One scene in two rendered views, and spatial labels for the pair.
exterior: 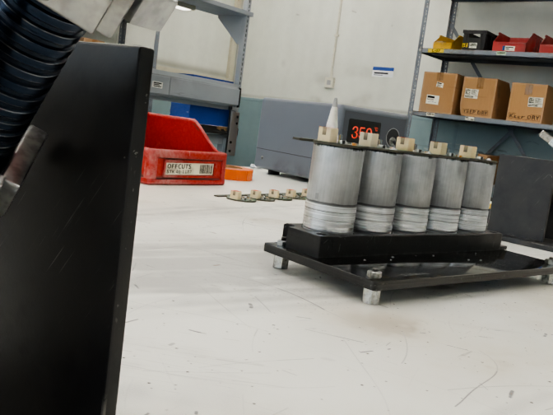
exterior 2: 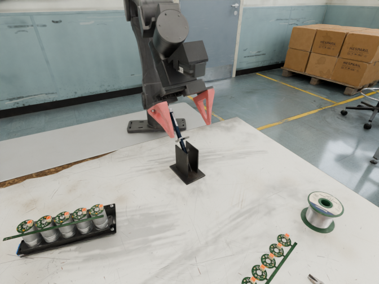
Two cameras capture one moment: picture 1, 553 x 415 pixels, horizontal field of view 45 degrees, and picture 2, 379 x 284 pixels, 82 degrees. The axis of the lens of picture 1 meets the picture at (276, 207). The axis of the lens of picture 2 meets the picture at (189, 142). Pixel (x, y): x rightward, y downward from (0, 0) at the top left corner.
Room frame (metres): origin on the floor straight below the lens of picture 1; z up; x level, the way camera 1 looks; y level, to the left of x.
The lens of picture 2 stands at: (0.49, 0.23, 1.13)
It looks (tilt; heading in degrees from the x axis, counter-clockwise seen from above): 34 degrees down; 204
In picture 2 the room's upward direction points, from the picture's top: straight up
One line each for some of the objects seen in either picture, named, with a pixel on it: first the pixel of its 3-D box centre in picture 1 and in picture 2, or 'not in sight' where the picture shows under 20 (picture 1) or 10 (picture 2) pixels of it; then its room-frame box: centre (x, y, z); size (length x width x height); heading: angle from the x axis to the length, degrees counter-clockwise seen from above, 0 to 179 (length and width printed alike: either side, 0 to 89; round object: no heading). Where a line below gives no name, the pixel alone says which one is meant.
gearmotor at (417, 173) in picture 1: (406, 198); (66, 226); (0.36, -0.07, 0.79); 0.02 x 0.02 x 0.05
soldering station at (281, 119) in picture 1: (328, 144); not in sight; (0.85, -0.06, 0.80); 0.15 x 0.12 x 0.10; 39
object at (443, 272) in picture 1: (425, 264); (73, 228); (0.34, -0.08, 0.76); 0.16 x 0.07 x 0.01; 131
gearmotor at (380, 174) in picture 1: (371, 196); (83, 222); (0.34, -0.05, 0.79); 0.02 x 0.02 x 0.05
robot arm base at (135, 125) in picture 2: not in sight; (156, 116); (-0.08, -0.14, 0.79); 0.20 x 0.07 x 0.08; 119
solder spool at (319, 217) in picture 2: not in sight; (321, 211); (0.13, 0.35, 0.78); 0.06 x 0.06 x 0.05
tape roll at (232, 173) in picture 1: (225, 171); not in sight; (0.74, 0.06, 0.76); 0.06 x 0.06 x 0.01
